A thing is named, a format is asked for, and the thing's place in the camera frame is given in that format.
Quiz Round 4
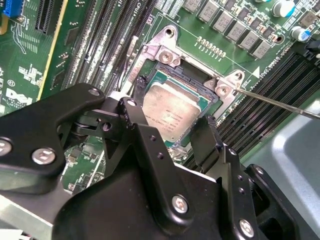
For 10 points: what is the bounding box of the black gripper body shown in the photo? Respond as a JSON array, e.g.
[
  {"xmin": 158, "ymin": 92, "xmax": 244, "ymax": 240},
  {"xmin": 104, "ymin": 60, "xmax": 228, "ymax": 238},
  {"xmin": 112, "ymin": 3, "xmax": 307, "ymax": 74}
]
[{"xmin": 51, "ymin": 161, "xmax": 236, "ymax": 240}]

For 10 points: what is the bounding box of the silver CPU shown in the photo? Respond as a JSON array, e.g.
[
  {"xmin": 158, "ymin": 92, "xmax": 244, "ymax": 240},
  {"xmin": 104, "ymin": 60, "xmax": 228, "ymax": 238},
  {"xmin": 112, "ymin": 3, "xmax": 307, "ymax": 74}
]
[{"xmin": 139, "ymin": 70, "xmax": 210, "ymax": 142}]

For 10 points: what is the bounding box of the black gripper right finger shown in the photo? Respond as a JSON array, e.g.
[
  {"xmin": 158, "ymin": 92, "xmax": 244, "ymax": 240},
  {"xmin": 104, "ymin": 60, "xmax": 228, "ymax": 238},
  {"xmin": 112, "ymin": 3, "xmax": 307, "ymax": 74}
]
[{"xmin": 189, "ymin": 115, "xmax": 301, "ymax": 240}]

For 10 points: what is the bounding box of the metal locking lever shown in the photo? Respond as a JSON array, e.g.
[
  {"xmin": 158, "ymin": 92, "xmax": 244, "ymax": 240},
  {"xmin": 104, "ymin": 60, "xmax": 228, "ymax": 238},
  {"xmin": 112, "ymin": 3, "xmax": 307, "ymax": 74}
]
[
  {"xmin": 234, "ymin": 86, "xmax": 320, "ymax": 121},
  {"xmin": 119, "ymin": 34, "xmax": 141, "ymax": 92}
]

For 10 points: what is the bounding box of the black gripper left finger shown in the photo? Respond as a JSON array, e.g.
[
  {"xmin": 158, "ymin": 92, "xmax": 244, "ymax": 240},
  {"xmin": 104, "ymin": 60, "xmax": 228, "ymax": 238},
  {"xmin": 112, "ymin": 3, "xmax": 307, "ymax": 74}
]
[{"xmin": 0, "ymin": 74, "xmax": 196, "ymax": 229}]

